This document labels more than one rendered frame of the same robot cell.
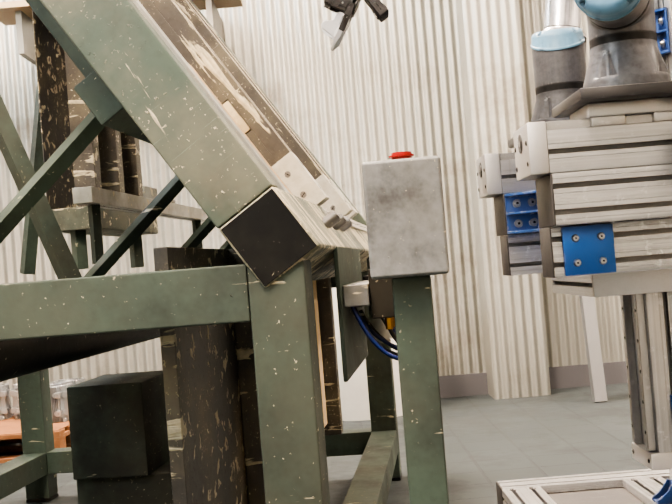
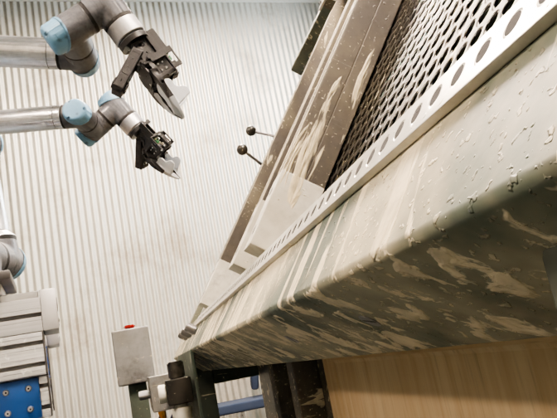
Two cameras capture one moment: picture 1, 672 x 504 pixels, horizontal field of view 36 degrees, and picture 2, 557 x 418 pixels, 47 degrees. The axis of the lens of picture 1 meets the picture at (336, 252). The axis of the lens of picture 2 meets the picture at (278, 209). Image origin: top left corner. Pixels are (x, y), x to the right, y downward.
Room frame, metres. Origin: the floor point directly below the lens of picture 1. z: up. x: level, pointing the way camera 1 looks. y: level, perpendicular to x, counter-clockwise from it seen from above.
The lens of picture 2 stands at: (3.89, -0.34, 0.77)
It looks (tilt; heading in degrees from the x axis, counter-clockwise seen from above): 12 degrees up; 160
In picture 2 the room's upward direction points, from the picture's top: 11 degrees counter-clockwise
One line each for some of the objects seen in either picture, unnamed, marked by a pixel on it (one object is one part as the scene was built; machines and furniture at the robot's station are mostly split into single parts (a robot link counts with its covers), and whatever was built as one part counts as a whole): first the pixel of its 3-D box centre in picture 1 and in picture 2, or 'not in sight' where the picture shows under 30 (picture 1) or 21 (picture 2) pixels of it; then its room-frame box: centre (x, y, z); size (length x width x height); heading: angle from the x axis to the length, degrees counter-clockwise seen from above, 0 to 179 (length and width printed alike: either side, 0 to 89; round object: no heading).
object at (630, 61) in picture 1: (624, 65); not in sight; (1.84, -0.54, 1.09); 0.15 x 0.15 x 0.10
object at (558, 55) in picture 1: (558, 57); not in sight; (2.34, -0.54, 1.20); 0.13 x 0.12 x 0.14; 167
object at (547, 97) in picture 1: (563, 108); not in sight; (2.33, -0.54, 1.09); 0.15 x 0.15 x 0.10
